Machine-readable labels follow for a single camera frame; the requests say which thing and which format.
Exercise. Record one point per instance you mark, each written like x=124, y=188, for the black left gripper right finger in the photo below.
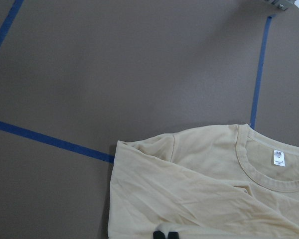
x=172, y=235

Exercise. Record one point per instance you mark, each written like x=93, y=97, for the aluminium frame post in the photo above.
x=281, y=4

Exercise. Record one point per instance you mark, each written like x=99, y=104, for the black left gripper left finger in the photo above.
x=158, y=235

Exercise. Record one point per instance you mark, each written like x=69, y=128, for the cream long-sleeve graphic shirt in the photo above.
x=211, y=182

